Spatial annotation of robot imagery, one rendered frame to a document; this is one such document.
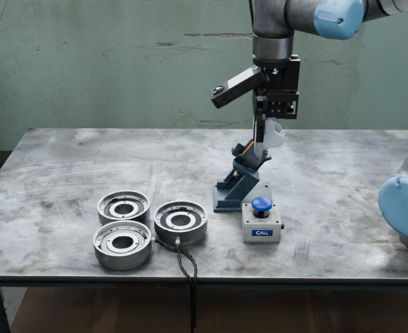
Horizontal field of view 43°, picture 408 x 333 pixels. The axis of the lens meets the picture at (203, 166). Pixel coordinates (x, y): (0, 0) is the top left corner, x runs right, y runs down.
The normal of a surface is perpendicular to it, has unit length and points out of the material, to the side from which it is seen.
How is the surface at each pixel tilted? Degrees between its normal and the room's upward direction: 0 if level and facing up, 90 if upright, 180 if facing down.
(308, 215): 0
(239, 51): 90
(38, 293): 0
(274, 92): 0
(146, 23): 90
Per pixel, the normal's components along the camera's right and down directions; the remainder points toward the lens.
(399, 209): -0.72, 0.45
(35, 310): 0.00, -0.87
